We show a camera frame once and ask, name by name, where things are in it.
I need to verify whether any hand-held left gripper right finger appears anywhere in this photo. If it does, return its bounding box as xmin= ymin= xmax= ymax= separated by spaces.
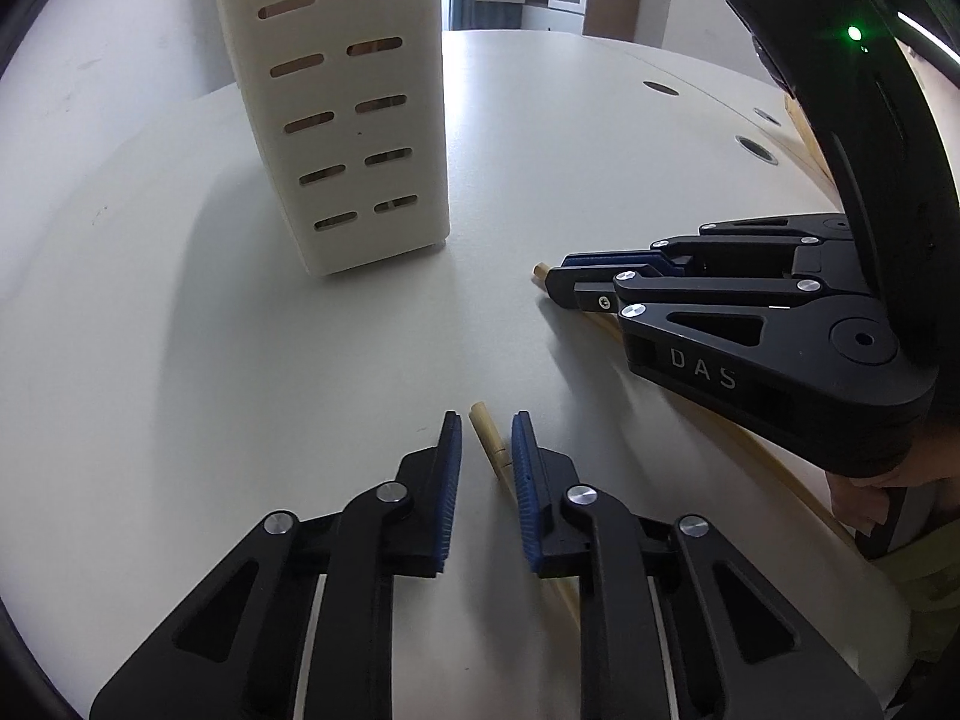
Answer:
xmin=510 ymin=410 xmax=884 ymax=720

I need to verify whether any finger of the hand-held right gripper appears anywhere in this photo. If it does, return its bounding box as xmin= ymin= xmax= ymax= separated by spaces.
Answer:
xmin=543 ymin=264 xmax=845 ymax=342
xmin=561 ymin=214 xmax=857 ymax=272

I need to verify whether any brown paper envelope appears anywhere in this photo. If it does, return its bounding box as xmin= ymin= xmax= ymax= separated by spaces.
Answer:
xmin=782 ymin=94 xmax=835 ymax=185

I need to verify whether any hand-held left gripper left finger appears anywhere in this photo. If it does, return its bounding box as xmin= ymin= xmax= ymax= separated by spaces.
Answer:
xmin=90 ymin=410 xmax=464 ymax=720

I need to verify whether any light bamboo chopstick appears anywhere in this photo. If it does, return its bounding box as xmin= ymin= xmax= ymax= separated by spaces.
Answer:
xmin=468 ymin=401 xmax=584 ymax=629
xmin=531 ymin=261 xmax=860 ymax=545

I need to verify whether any cream plastic chopstick holder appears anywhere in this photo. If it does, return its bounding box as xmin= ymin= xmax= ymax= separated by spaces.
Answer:
xmin=212 ymin=0 xmax=452 ymax=277

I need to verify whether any person's right hand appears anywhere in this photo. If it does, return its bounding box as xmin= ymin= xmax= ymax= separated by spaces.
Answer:
xmin=827 ymin=457 xmax=942 ymax=537

